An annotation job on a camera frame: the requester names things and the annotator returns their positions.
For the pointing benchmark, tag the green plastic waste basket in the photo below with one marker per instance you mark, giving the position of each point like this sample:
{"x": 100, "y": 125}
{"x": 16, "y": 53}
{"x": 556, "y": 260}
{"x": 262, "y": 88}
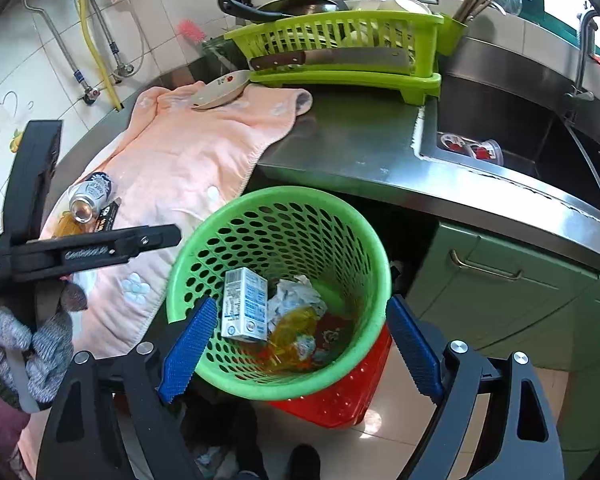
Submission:
{"x": 284, "y": 232}

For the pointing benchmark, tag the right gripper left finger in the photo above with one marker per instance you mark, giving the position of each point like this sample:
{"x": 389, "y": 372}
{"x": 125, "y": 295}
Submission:
{"x": 82, "y": 438}

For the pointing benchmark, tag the crumpled white paper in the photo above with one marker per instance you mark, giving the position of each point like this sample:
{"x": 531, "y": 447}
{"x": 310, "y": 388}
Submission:
{"x": 292, "y": 295}

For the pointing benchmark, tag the black sachet packet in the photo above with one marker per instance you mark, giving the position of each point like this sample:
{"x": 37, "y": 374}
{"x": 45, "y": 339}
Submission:
{"x": 106, "y": 217}

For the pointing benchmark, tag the steel sink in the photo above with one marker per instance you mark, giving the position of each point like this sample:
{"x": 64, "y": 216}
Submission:
{"x": 549, "y": 141}

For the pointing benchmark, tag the green dish rack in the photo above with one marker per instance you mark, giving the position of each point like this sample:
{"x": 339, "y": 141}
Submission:
{"x": 415, "y": 33}

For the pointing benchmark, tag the kitchen cleaver knife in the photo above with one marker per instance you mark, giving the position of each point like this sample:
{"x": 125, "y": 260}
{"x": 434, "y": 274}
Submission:
{"x": 394, "y": 58}

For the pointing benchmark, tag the pink towel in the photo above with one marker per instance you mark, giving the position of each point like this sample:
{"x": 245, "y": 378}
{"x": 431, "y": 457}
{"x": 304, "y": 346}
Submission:
{"x": 172, "y": 165}

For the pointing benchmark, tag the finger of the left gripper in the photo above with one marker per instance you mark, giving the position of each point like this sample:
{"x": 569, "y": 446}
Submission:
{"x": 109, "y": 248}
{"x": 29, "y": 181}

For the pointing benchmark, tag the pink bottle brush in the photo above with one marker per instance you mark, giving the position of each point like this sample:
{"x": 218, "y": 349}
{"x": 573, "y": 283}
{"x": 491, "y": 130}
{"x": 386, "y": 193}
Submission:
{"x": 191, "y": 32}

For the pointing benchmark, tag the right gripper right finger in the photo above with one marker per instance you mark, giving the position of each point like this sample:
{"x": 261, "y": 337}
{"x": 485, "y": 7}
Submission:
{"x": 518, "y": 439}

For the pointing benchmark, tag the chrome faucet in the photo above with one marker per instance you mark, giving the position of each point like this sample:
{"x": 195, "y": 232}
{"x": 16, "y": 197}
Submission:
{"x": 586, "y": 40}

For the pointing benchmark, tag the yellow snack wrapper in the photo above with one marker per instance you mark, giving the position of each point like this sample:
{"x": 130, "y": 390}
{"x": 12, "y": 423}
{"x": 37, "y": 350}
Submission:
{"x": 292, "y": 344}

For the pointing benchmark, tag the white ceramic plate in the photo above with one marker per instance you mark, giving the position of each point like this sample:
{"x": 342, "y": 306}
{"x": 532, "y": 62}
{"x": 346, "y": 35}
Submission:
{"x": 220, "y": 91}

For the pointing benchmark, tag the green cabinet drawer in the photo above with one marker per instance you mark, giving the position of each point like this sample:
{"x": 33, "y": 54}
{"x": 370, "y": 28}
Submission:
{"x": 496, "y": 295}

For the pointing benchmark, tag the left gloved hand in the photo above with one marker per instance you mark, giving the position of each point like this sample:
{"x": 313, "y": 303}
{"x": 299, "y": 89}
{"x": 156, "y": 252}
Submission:
{"x": 33, "y": 363}

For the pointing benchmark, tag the black frying pan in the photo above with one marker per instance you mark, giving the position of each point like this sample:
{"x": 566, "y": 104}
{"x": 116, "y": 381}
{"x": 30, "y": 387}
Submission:
{"x": 278, "y": 9}

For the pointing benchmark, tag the green chopstick holder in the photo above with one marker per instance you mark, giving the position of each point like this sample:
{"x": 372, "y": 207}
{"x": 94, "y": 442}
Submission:
{"x": 449, "y": 35}

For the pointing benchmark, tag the white milk carton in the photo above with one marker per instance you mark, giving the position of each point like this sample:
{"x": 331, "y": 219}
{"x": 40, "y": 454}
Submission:
{"x": 245, "y": 306}

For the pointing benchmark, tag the metal water pipe valve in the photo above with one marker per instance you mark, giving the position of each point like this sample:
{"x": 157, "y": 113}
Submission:
{"x": 90, "y": 94}

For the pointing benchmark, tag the red plastic basket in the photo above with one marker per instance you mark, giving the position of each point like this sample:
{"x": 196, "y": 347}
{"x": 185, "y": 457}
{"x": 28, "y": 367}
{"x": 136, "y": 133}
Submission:
{"x": 344, "y": 404}

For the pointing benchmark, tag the silver blue drink can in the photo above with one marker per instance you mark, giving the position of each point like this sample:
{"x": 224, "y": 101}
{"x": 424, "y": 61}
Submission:
{"x": 90, "y": 196}

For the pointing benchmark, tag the plastic cups in sink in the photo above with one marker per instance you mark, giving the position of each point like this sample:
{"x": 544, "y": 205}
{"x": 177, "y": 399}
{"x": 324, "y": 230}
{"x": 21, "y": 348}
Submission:
{"x": 487, "y": 151}

